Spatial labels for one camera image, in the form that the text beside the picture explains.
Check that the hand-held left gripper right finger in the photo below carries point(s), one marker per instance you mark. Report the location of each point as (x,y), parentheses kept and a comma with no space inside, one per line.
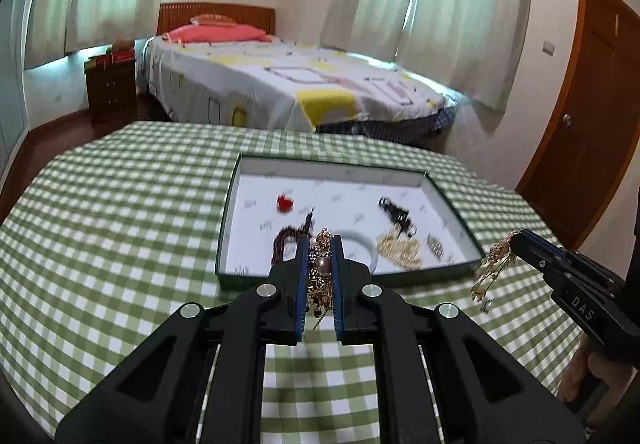
(337,284)

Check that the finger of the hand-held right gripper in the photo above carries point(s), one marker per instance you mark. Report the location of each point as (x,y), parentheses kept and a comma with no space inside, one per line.
(542,240)
(537,260)

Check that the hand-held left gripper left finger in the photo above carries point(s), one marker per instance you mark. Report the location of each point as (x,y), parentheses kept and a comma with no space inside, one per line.
(301,284)

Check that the pearl and gold brooch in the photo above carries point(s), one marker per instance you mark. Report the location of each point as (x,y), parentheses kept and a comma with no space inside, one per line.
(320,266)

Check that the white jade bangle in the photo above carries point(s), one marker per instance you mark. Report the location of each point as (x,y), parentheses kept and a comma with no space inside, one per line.
(352,233)

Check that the red flower ornament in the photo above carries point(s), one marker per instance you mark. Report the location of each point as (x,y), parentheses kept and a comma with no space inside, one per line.
(285,203)

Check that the black hair clip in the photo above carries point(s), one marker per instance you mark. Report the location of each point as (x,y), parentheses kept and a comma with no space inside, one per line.
(397,214)

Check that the dark green shallow box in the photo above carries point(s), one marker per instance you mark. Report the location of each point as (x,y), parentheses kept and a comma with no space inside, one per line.
(325,184)

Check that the rhinestone hair clip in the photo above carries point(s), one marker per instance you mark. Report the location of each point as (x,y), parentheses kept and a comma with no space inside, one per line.
(436,245)

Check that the person's right hand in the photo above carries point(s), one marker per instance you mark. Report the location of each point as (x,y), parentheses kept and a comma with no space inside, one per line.
(572,376)

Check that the metal door knob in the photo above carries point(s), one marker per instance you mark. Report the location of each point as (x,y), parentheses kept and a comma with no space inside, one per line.
(567,121)

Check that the brown wooden door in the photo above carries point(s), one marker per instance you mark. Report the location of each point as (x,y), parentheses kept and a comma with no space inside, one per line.
(590,99)

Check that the green checked tablecloth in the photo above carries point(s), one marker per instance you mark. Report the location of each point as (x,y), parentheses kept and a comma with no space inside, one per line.
(125,224)

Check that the bed with patterned sheet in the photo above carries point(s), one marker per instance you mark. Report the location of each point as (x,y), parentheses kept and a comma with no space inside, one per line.
(280,79)

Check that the pink pillow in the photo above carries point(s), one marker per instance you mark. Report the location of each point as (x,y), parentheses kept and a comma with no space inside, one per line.
(215,33)

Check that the dark wooden nightstand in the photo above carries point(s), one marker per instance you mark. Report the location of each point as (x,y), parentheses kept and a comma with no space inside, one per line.
(112,94)

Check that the red box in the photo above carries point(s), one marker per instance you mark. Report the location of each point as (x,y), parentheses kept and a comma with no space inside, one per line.
(117,55)

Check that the glass wardrobe door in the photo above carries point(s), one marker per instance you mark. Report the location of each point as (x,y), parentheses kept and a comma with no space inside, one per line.
(10,74)

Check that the white light switch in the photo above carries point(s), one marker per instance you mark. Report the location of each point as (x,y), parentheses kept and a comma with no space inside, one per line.
(549,48)

